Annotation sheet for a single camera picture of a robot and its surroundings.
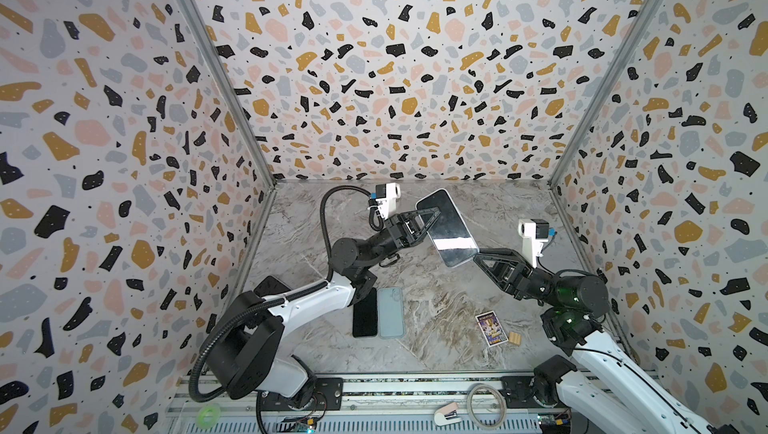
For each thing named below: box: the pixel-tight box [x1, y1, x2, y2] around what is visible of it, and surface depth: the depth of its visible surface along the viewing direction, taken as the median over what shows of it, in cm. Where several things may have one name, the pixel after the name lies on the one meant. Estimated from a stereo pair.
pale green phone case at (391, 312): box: [378, 287, 404, 339], surface depth 90 cm
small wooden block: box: [508, 331, 523, 346], surface depth 84 cm
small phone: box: [415, 188, 480, 268], surface depth 59 cm
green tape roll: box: [197, 405, 221, 429], surface depth 72 cm
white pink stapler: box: [434, 402, 462, 426], surface depth 71 cm
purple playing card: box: [475, 310, 509, 348], surface depth 85 cm
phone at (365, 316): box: [352, 287, 378, 338], surface depth 89 cm
